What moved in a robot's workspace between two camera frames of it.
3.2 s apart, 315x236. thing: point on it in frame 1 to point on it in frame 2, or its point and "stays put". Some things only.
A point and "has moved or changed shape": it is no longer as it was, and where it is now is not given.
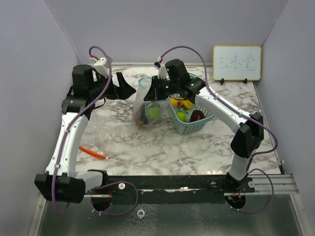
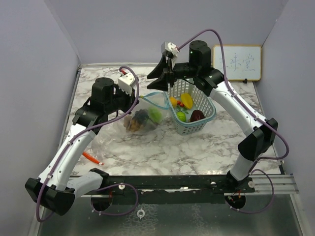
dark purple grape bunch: x=143 y=113 has moved or changed shape
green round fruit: x=181 y=116 stays put
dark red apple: x=197 y=115 stays put
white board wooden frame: x=237 y=63 stays put
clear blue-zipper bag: x=147 y=114 has moved or changed shape
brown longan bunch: x=140 y=120 to x=131 y=125
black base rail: x=173 y=190 stays put
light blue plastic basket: x=189 y=117 stays put
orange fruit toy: x=173 y=102 stays put
